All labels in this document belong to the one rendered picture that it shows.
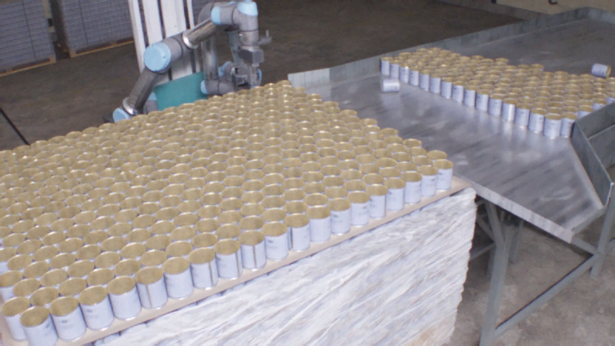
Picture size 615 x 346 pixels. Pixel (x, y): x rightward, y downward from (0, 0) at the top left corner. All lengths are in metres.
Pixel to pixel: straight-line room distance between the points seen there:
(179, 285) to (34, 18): 7.44
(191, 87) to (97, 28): 5.82
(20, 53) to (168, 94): 5.78
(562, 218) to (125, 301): 1.25
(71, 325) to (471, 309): 2.16
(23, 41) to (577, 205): 7.81
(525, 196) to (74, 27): 7.65
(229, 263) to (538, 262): 2.32
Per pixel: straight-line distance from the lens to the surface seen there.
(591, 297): 3.20
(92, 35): 8.77
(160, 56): 2.39
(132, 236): 1.49
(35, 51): 8.61
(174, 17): 3.02
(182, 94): 3.02
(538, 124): 2.26
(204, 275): 1.33
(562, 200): 1.82
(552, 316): 3.02
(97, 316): 1.28
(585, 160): 2.04
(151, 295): 1.30
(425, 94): 2.59
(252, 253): 1.36
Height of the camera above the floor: 1.98
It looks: 28 degrees down
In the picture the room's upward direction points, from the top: 4 degrees counter-clockwise
